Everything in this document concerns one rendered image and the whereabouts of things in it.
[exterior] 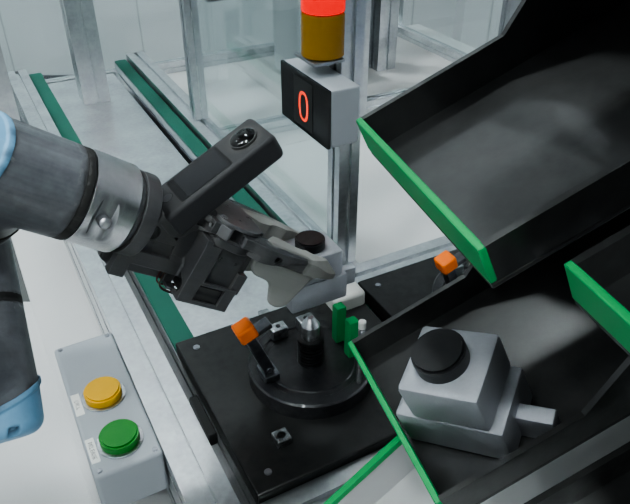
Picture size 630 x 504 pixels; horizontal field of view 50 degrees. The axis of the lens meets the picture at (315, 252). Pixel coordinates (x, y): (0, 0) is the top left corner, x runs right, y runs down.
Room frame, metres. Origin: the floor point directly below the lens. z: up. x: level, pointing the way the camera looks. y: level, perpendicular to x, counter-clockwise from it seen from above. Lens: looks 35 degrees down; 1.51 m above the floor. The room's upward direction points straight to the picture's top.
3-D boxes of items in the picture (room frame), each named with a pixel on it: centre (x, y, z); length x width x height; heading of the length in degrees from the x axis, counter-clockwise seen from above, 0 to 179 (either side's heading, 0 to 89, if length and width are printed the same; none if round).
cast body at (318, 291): (0.55, 0.00, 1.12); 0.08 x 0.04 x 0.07; 118
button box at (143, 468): (0.52, 0.23, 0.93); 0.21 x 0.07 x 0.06; 28
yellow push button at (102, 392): (0.52, 0.23, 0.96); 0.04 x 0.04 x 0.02
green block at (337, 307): (0.58, -0.03, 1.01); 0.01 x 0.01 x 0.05; 28
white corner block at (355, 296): (0.68, -0.04, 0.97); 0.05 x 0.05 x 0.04; 28
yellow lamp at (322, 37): (0.77, -0.01, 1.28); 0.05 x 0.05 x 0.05
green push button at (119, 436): (0.46, 0.20, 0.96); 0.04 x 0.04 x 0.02
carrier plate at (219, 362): (0.55, 0.00, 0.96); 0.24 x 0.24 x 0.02; 28
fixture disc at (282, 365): (0.55, 0.00, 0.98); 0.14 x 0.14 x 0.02
